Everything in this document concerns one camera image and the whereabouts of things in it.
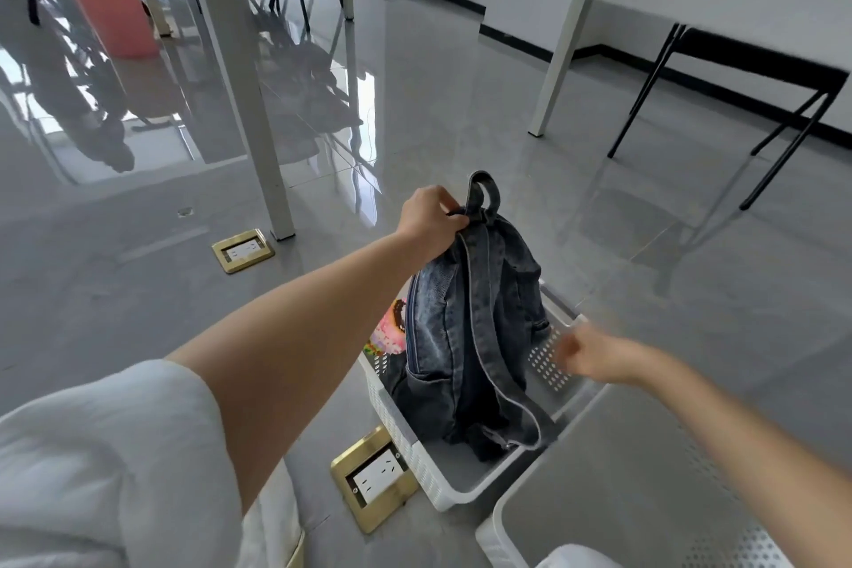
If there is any blue denim backpack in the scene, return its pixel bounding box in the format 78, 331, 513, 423
388, 171, 561, 463

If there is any person's right hand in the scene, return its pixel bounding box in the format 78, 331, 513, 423
554, 323, 650, 386

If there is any person's left forearm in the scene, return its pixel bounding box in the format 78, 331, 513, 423
164, 229, 427, 515

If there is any white table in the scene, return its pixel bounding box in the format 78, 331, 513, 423
180, 0, 852, 242

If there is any colourful picture book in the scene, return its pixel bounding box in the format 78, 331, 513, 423
368, 298, 408, 358

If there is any person's right forearm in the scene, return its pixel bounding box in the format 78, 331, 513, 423
635, 343, 852, 542

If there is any white perforated plastic basket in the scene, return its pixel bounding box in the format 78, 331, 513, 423
475, 381, 796, 568
358, 279, 612, 513

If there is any person's left hand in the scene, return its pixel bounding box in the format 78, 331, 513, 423
395, 185, 471, 264

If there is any brass floor socket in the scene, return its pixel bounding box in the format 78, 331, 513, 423
330, 425, 420, 535
212, 229, 276, 275

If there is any white sleeve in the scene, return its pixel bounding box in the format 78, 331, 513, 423
0, 359, 307, 568

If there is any orange plastic bucket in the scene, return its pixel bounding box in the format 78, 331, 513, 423
64, 0, 159, 60

